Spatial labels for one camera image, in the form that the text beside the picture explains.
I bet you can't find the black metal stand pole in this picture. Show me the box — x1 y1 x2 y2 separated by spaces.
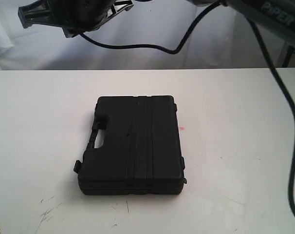
281 45 295 68

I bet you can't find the white backdrop curtain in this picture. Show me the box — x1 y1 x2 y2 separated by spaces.
0 0 287 71

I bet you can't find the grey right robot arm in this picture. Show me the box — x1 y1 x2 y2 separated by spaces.
18 0 295 55

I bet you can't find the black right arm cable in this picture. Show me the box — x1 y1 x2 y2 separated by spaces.
79 0 295 234

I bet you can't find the black plastic carrying case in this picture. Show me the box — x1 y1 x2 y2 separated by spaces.
74 96 186 195

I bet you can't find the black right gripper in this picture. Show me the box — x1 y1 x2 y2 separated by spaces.
18 0 133 38

